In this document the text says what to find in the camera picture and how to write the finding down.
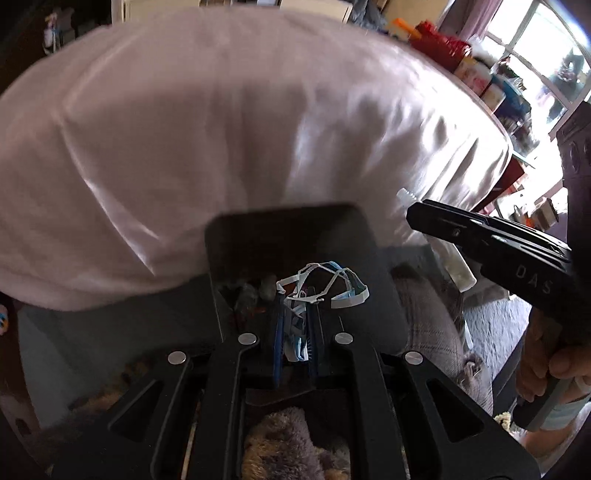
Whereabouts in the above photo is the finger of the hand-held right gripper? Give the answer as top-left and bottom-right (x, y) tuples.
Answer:
(406, 199), (574, 275)

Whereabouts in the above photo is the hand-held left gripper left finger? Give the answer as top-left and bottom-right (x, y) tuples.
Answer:
(48, 294), (286, 480)

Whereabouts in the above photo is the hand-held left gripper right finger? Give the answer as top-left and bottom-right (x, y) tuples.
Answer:
(307, 287), (542, 480)

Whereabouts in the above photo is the blue face mask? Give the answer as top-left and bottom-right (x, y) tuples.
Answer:
(276, 261), (371, 363)

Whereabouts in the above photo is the black bin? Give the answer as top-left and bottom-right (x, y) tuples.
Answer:
(204, 202), (411, 402)

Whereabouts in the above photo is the person's right forearm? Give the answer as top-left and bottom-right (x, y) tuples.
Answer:
(522, 399), (591, 463)

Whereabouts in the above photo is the person's right hand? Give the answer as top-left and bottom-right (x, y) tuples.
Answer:
(516, 308), (591, 404)

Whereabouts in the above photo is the grey plaid blanket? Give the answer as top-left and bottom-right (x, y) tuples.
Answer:
(392, 263), (496, 417)

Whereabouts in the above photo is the brown plush cushion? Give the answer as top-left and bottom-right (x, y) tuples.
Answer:
(242, 406), (352, 480)

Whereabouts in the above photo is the window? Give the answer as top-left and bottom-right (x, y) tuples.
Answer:
(485, 0), (591, 121)

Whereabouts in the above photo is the red plastic basket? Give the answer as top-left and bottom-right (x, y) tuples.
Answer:
(409, 21), (472, 71)

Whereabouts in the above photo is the purple curtain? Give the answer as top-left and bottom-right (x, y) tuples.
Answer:
(457, 0), (500, 43)

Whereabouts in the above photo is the grey clothes heap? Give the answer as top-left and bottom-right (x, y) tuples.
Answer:
(348, 0), (389, 31)

